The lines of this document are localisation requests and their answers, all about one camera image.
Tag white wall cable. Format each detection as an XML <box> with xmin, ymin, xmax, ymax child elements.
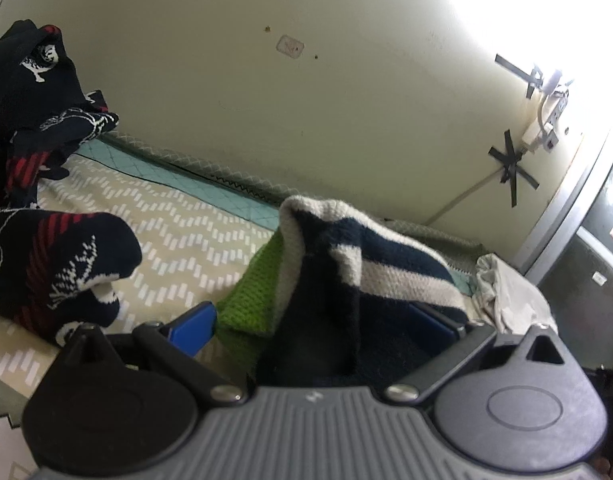
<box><xmin>424</xmin><ymin>167</ymin><xmax>505</xmax><ymax>226</ymax></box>

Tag small wall plate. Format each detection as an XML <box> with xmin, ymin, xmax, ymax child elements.
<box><xmin>276</xmin><ymin>35</ymin><xmax>306</xmax><ymax>58</ymax></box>

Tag navy green striped knit sweater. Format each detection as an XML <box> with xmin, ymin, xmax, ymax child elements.
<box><xmin>214</xmin><ymin>195</ymin><xmax>487</xmax><ymax>388</ymax></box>

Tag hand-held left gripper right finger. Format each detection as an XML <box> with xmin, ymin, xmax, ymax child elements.
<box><xmin>387</xmin><ymin>302</ymin><xmax>577</xmax><ymax>403</ymax></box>

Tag patterned beige teal bed sheet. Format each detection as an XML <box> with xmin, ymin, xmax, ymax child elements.
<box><xmin>0</xmin><ymin>140</ymin><xmax>487</xmax><ymax>480</ymax></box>

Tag white power strip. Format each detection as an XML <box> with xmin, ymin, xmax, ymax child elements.
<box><xmin>521</xmin><ymin>67</ymin><xmax>575</xmax><ymax>153</ymax></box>

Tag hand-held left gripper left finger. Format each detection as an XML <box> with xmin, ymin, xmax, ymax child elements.
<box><xmin>61</xmin><ymin>301</ymin><xmax>247</xmax><ymax>406</ymax></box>

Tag black tape strips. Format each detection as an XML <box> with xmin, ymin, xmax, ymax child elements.
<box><xmin>495</xmin><ymin>53</ymin><xmax>545</xmax><ymax>100</ymax></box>

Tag dark glass panel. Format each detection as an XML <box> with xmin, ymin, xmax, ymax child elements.
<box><xmin>537</xmin><ymin>160</ymin><xmax>613</xmax><ymax>376</ymax></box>

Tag navy white printed garment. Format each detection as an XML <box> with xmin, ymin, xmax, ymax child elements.
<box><xmin>0</xmin><ymin>20</ymin><xmax>120</xmax><ymax>208</ymax></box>

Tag navy red striped printed garment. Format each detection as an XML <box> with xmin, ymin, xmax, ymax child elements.
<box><xmin>0</xmin><ymin>210</ymin><xmax>143</xmax><ymax>346</ymax></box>

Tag grey metal frame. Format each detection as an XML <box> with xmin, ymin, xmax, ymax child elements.
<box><xmin>511</xmin><ymin>130</ymin><xmax>613</xmax><ymax>286</ymax></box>

